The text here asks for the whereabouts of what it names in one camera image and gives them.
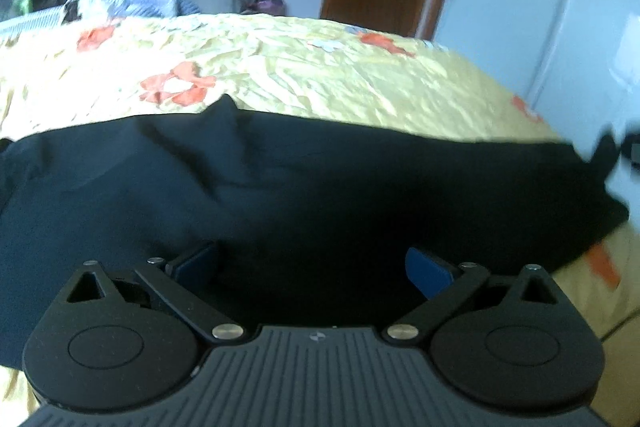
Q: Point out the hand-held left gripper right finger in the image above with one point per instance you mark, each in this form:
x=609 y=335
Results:
x=427 y=272

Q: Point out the black pants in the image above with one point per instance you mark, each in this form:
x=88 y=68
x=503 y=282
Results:
x=300 y=207

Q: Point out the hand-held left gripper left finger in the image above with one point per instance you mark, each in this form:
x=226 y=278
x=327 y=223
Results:
x=196 y=266

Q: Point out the yellow printed bedspread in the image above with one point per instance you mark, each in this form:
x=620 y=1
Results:
x=300 y=72

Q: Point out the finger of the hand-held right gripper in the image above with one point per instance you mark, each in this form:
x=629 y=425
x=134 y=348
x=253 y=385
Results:
x=629 y=146

